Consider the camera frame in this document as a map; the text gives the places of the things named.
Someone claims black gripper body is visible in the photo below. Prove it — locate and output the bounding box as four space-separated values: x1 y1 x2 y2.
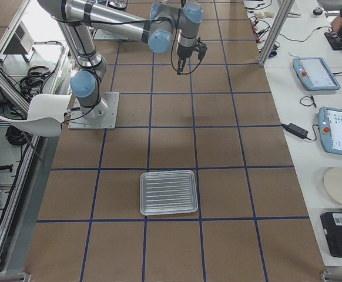
176 44 195 59

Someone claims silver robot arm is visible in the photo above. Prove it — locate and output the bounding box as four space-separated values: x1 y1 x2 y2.
39 1 207 130

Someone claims silver metal tray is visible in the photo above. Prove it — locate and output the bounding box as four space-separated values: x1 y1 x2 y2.
140 170 198 216

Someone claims black power adapter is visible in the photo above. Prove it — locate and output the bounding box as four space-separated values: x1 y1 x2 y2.
281 123 309 139

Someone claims far blue teach pendant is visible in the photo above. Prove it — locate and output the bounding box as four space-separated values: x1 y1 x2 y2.
292 57 341 91

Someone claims blue teach pendant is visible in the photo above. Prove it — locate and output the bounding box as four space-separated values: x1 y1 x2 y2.
317 107 342 155
292 57 341 91

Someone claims white plastic chair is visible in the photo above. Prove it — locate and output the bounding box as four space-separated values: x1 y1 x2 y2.
0 93 71 137

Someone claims near blue teach pendant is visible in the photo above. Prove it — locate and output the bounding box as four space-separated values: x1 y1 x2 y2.
317 107 342 155

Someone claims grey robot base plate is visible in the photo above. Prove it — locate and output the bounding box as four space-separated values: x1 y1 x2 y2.
68 92 119 130

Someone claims aluminium frame post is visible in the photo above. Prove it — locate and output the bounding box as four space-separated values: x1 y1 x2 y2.
258 0 294 66

